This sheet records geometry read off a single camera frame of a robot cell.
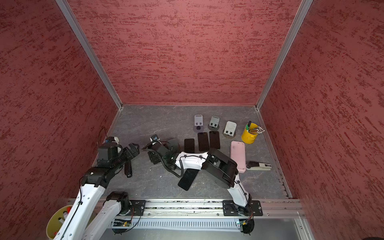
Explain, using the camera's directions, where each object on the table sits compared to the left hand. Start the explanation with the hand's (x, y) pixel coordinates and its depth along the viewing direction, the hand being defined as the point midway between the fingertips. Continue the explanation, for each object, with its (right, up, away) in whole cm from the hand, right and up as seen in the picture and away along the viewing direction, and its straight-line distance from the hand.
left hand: (133, 152), depth 78 cm
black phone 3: (+29, 0, +21) cm, 36 cm away
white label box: (+67, -9, +7) cm, 68 cm away
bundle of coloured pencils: (+70, +11, +7) cm, 72 cm away
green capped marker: (+67, +13, +16) cm, 70 cm away
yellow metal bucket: (+67, +6, +16) cm, 70 cm away
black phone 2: (+39, +2, +22) cm, 44 cm away
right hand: (+8, -2, +9) cm, 12 cm away
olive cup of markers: (-24, -25, -18) cm, 39 cm away
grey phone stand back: (+46, +14, +25) cm, 54 cm away
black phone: (+47, +3, +23) cm, 52 cm away
